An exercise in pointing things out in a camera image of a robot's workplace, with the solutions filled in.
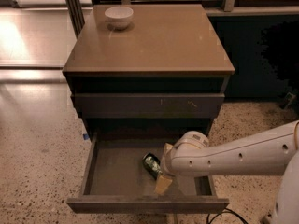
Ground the metal window frame post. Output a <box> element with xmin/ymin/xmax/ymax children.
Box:
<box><xmin>65</xmin><ymin>0</ymin><xmax>85</xmax><ymax>37</ymax></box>

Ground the black floor cable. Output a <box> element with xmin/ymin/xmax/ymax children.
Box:
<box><xmin>206</xmin><ymin>207</ymin><xmax>249</xmax><ymax>224</ymax></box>

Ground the brown drawer cabinet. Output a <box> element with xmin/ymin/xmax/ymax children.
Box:
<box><xmin>63</xmin><ymin>5</ymin><xmax>235</xmax><ymax>137</ymax></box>

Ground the blue tape piece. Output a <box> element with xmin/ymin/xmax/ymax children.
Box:
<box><xmin>82</xmin><ymin>133</ymin><xmax>90</xmax><ymax>140</ymax></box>

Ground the white ceramic bowl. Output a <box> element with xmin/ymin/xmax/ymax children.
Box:
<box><xmin>105</xmin><ymin>6</ymin><xmax>134</xmax><ymax>30</ymax></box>

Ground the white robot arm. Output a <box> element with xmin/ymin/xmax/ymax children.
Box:
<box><xmin>156</xmin><ymin>121</ymin><xmax>299</xmax><ymax>224</ymax></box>

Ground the green soda can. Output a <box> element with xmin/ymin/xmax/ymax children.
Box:
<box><xmin>142</xmin><ymin>153</ymin><xmax>162</xmax><ymax>179</ymax></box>

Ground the dark low wall cabinet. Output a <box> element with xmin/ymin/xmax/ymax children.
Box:
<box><xmin>210</xmin><ymin>15</ymin><xmax>299</xmax><ymax>99</ymax></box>

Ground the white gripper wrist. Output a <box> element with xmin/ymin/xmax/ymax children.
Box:
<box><xmin>154</xmin><ymin>131</ymin><xmax>209</xmax><ymax>195</ymax></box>

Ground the open middle drawer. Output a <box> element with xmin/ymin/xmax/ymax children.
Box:
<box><xmin>66</xmin><ymin>134</ymin><xmax>229</xmax><ymax>214</ymax></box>

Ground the closed top drawer front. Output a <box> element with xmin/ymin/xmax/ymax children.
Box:
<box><xmin>72</xmin><ymin>93</ymin><xmax>224</xmax><ymax>119</ymax></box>

